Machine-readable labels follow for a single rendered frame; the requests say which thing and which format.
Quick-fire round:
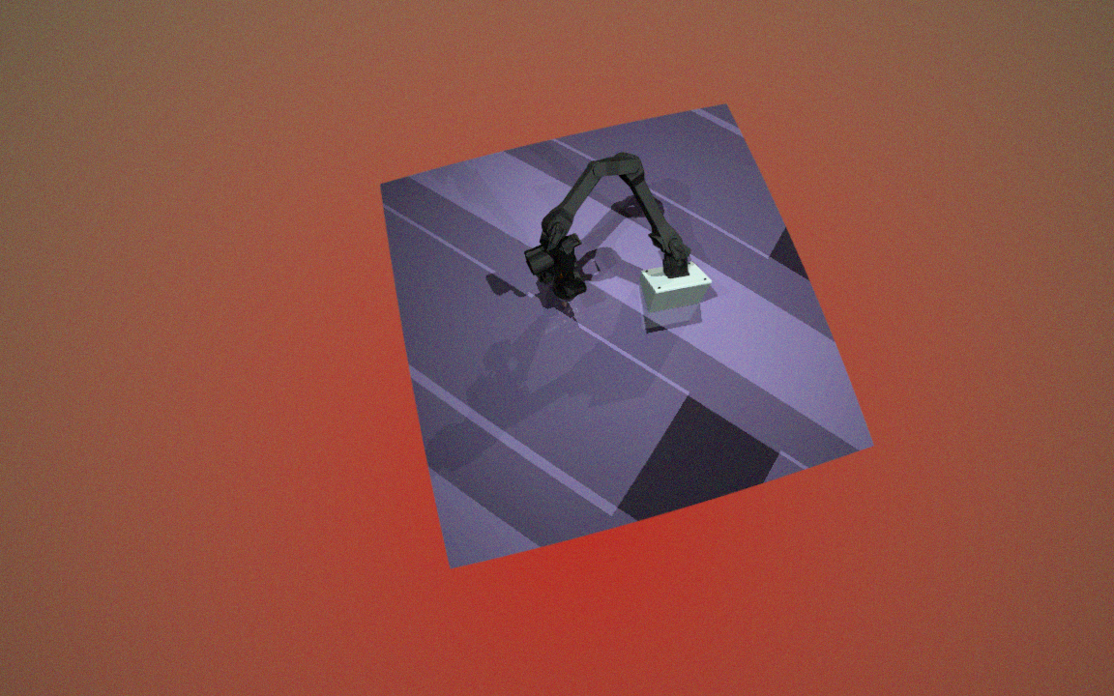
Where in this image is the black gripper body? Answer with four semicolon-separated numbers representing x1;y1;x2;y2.
554;256;587;298

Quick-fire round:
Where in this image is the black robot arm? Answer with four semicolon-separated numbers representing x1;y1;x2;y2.
524;151;691;284

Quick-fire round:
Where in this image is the black stepped round pedestal with shaft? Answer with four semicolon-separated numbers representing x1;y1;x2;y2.
553;275;575;300

